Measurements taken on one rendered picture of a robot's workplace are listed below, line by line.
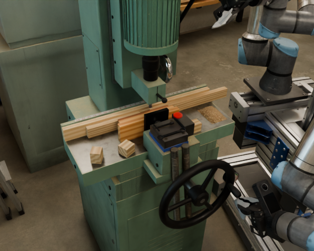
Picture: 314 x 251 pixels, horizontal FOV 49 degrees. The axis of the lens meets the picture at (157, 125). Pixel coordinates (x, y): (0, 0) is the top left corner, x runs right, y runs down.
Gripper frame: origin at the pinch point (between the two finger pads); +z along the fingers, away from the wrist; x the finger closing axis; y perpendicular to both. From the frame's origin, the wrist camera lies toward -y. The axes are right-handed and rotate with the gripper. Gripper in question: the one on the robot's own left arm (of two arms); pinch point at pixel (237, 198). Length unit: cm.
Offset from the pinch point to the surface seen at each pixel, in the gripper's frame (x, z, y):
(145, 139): -21.0, 14.8, -25.4
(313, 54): 263, 189, -17
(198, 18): 185, 281, -88
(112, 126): -27.1, 27.4, -30.8
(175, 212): -16.4, 15.2, 3.3
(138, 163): -24.5, 17.2, -17.7
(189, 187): -13.0, 7.1, -7.2
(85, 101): -25, 66, -39
